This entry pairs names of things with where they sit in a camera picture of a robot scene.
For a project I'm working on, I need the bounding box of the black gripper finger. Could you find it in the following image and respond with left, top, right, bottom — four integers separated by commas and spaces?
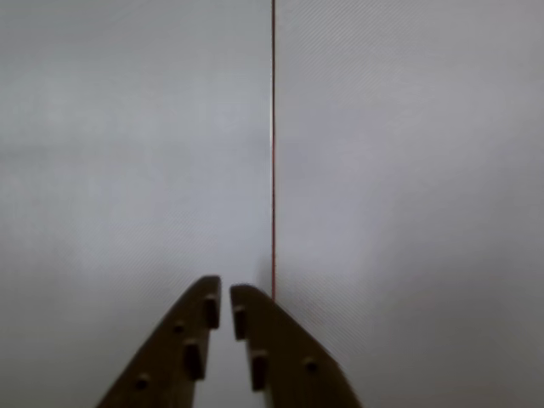
96, 275, 223, 408
229, 284, 363, 408

